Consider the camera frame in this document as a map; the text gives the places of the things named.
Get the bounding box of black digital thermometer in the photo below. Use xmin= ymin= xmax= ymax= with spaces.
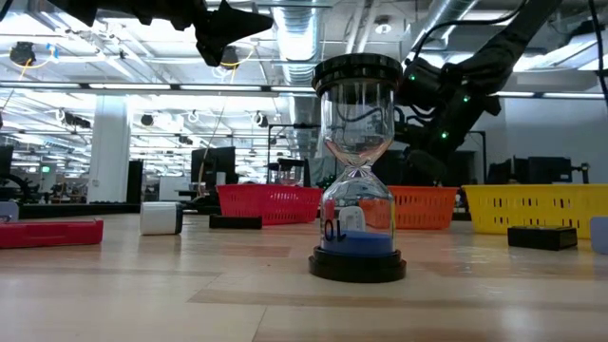
xmin=506 ymin=225 xmax=580 ymax=252
xmin=208 ymin=214 xmax=264 ymax=231

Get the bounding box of yellow plastic basket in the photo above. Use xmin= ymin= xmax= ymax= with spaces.
xmin=463 ymin=183 xmax=608 ymax=240

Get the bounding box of black ceiling device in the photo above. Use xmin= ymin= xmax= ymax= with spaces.
xmin=9 ymin=41 xmax=37 ymax=67

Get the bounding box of small white cube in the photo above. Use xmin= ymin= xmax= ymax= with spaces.
xmin=139 ymin=200 xmax=184 ymax=237

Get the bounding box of white pillar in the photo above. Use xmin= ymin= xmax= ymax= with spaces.
xmin=86 ymin=94 xmax=131 ymax=204

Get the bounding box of red plastic basket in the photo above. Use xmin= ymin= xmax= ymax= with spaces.
xmin=216 ymin=183 xmax=325 ymax=226

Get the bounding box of light blue box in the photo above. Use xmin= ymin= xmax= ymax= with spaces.
xmin=590 ymin=216 xmax=608 ymax=256
xmin=0 ymin=200 xmax=20 ymax=222

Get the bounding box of black-capped hourglass blue sand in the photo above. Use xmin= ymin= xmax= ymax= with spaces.
xmin=307 ymin=52 xmax=409 ymax=285

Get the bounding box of black monitor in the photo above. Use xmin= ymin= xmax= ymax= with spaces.
xmin=190 ymin=145 xmax=238 ymax=191

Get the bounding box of red digital thermometer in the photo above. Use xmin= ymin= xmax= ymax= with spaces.
xmin=0 ymin=218 xmax=105 ymax=250

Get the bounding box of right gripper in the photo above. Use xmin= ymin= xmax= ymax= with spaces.
xmin=393 ymin=106 xmax=476 ymax=186

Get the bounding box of black-capped clear hourglass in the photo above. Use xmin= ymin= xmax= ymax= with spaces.
xmin=267 ymin=158 xmax=306 ymax=187

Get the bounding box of black rig cable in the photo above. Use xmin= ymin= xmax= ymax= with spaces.
xmin=586 ymin=0 xmax=608 ymax=109

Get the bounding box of black machine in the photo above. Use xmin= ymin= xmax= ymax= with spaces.
xmin=486 ymin=156 xmax=591 ymax=185

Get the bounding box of black cabinet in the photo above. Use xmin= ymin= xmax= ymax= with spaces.
xmin=125 ymin=160 xmax=144 ymax=204

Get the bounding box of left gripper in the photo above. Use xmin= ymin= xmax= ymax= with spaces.
xmin=47 ymin=0 xmax=276 ymax=68

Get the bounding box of orange plastic basket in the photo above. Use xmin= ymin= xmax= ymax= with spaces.
xmin=389 ymin=184 xmax=461 ymax=231

